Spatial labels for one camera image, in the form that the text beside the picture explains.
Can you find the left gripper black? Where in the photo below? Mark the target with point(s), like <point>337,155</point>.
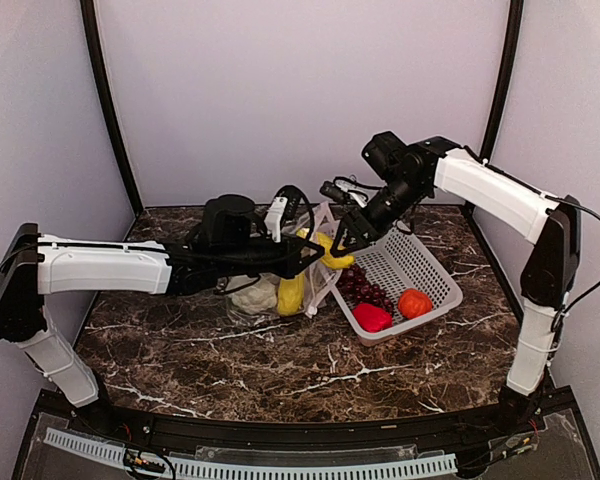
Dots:
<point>292,263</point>

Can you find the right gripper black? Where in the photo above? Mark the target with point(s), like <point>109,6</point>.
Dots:
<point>355,215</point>

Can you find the white toy cauliflower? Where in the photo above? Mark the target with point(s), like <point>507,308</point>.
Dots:
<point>255,299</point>

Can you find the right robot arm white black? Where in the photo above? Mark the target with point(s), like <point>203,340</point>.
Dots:
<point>412,172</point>

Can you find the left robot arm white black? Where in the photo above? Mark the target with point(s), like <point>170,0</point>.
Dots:
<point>230,240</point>

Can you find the dark red toy grapes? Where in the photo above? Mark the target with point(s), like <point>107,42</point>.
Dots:
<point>356,288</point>

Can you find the white plastic mesh basket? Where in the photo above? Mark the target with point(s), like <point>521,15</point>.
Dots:
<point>396,263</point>

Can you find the red toy bell pepper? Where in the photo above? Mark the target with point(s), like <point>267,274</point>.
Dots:
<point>371,318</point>

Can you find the orange toy pumpkin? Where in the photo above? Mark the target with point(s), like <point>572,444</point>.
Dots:
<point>414,303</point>

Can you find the small circuit board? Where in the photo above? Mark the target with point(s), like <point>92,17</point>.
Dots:
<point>137,464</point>

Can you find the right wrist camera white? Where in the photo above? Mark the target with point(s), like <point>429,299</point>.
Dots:
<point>344,191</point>

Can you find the black front rail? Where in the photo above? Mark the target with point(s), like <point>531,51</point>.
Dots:
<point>457,430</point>

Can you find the white slotted cable duct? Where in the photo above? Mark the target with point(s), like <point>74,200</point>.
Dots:
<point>226,463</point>

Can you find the right black frame post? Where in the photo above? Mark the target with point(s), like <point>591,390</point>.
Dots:
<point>504,75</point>

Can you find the black frame post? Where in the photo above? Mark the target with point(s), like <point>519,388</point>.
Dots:
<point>504,75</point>
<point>108,109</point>

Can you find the left black frame post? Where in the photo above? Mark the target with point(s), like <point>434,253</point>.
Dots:
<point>108,109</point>

